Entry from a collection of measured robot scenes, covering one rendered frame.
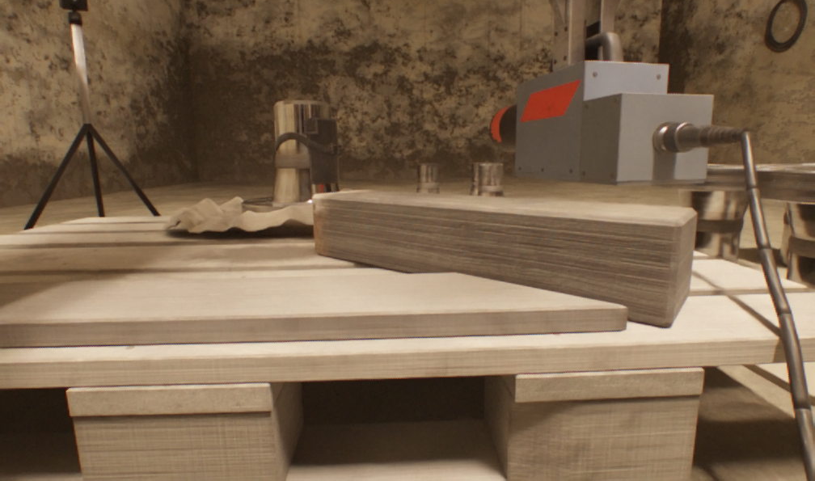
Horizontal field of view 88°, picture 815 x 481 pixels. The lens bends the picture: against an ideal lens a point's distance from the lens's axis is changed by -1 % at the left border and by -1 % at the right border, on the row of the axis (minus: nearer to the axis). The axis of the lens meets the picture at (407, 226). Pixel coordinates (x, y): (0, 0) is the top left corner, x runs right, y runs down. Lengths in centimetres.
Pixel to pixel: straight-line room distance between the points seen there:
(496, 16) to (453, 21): 55
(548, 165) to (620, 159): 16
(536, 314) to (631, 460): 14
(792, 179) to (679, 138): 30
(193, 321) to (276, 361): 7
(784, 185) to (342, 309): 73
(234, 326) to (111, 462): 14
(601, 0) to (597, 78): 17
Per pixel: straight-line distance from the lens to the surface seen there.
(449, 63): 587
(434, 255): 48
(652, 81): 74
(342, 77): 581
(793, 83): 512
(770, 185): 90
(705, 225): 114
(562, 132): 70
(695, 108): 67
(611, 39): 74
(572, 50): 77
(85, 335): 41
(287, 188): 87
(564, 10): 79
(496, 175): 204
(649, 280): 40
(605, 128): 62
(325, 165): 87
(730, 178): 106
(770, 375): 72
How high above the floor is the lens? 28
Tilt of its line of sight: 9 degrees down
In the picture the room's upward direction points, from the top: 1 degrees counter-clockwise
